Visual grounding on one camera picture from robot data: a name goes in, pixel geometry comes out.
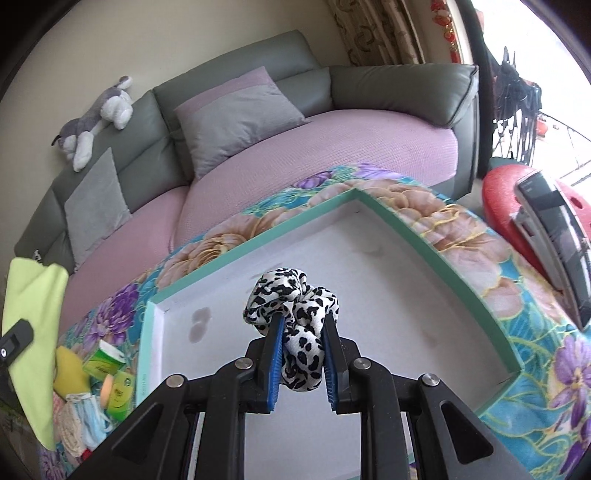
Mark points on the beige patterned curtain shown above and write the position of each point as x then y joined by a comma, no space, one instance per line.
374,32

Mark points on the grey folded device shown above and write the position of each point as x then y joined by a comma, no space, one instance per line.
554,230

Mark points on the leopard print scrunchie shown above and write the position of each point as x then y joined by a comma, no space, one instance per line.
300,318

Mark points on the yellow and green sponge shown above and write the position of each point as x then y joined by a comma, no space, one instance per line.
71,369

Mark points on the red hanging ornament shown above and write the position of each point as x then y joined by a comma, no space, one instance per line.
450,27

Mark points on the plain grey cushion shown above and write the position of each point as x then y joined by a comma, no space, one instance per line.
94,207

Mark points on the pink sofa cover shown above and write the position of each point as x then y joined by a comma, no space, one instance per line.
346,143

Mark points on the round orange puff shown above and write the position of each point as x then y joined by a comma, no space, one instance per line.
106,390

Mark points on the red plastic stool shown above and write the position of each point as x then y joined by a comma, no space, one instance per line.
501,203

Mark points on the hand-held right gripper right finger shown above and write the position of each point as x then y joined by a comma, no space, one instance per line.
330,364

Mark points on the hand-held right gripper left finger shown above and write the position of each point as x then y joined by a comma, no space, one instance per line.
276,364

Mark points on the red lantern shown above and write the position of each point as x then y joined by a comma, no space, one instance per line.
542,125

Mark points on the green tissue pack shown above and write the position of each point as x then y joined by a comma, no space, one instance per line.
122,392
104,362

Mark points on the lime green cloth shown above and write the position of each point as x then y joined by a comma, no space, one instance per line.
37,300

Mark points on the purple and grey cushion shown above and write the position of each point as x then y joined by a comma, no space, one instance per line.
240,120

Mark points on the blue face mask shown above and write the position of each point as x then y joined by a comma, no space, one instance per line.
90,415

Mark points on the teal and white cardboard box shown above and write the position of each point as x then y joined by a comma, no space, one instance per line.
369,286

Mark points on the grey leather sofa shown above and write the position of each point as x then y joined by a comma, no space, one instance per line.
392,87

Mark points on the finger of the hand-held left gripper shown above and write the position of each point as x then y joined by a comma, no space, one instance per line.
16,339

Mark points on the grey and white plush dog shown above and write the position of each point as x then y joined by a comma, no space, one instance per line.
113,108

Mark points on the dark clothes on drying rack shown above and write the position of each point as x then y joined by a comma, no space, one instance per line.
512,92

